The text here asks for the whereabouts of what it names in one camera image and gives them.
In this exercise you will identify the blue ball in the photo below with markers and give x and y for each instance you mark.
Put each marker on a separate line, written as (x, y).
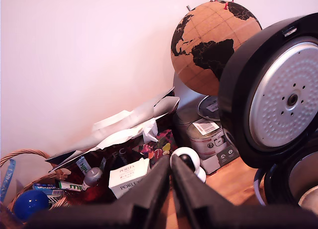
(31, 204)

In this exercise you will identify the dark patterned gift bag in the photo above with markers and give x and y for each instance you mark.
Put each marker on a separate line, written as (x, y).
(164, 139)

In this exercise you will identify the blue ribbon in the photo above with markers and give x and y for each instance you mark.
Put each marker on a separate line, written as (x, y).
(8, 174)

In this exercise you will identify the black and white patterned box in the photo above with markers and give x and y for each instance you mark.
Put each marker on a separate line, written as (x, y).
(55, 198)

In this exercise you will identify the metal tin with barcode label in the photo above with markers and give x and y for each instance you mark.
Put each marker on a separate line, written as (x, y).
(206, 139)

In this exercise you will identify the cork world globe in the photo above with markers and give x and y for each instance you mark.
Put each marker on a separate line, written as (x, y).
(206, 27)

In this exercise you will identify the grey metal tin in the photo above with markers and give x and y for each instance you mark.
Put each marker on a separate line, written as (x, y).
(182, 122)

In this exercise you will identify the white tissue paper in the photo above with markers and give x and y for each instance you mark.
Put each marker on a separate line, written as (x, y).
(124, 135)

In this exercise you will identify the green and white tube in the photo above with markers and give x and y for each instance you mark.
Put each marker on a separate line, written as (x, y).
(72, 186)
(82, 165)

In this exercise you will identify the blue flat box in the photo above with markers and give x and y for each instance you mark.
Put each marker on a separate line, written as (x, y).
(47, 187)

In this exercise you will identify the white Porlex box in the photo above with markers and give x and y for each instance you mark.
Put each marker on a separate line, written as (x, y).
(126, 176)

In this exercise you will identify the wicker basket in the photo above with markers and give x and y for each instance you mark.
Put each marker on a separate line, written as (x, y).
(29, 153)

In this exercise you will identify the red fabric pouch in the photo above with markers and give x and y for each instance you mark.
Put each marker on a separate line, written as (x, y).
(95, 194)

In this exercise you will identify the grey bottle with cap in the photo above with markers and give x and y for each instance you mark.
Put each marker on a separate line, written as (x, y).
(92, 176)

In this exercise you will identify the black rice cooker body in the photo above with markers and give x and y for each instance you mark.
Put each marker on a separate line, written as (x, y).
(278, 186)

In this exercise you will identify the round tin with dark lid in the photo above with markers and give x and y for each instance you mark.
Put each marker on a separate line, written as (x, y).
(208, 107)

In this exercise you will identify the white round security camera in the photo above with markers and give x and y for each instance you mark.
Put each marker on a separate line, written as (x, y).
(193, 157)

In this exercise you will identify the black rice cooker lid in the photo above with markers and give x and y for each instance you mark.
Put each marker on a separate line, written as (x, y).
(273, 102)

